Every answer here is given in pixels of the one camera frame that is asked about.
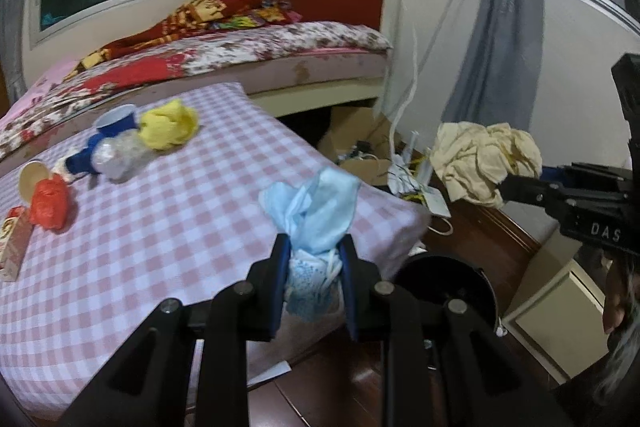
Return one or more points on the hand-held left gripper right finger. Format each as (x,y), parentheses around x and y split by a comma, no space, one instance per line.
(348,292)

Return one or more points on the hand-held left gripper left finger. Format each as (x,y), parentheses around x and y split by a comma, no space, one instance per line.
(281,272)

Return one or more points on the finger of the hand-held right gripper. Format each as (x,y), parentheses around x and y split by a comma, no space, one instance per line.
(555,173)
(530,193)

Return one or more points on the beige cloth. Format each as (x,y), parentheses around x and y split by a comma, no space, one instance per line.
(475,157)

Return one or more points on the blue face mask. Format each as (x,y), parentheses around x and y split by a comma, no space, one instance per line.
(320,212)

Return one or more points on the black trash bin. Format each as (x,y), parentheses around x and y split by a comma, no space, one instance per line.
(440,277)

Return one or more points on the yellow cloth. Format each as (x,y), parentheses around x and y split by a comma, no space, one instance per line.
(167,124)

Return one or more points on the clear plastic bag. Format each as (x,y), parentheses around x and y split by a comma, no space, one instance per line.
(120,157)

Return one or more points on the dark blue cloth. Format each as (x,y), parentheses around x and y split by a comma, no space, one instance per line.
(80,162)

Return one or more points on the beige paper cup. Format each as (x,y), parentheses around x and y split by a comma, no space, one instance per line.
(31,177)

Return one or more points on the small printed carton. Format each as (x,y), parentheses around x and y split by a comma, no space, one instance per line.
(14,242)

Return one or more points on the person's right hand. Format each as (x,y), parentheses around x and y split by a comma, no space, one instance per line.
(616,297)

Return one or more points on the white flat modem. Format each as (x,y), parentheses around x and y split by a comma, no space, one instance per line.
(436,203)

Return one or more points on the white cabinet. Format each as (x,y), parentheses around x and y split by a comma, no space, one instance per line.
(550,317)

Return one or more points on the white router with antennas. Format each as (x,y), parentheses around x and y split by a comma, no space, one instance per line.
(407,172)

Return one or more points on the grey hanging towel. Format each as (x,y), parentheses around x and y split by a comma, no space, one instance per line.
(500,32)

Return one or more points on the brown cardboard box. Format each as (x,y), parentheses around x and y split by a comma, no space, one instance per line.
(357,127)

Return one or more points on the blue cup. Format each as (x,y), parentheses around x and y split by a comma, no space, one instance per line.
(117,124)

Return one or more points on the bed with floral sheet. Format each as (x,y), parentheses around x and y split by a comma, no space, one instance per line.
(280,44)

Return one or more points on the red plastic bag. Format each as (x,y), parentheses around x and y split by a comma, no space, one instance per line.
(49,202)

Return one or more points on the colourful printed pillow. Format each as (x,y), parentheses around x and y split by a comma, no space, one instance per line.
(265,14)

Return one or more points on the red printed blanket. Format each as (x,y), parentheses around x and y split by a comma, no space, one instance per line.
(200,9)

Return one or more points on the grey curtain beside door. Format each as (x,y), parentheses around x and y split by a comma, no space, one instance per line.
(12,42)

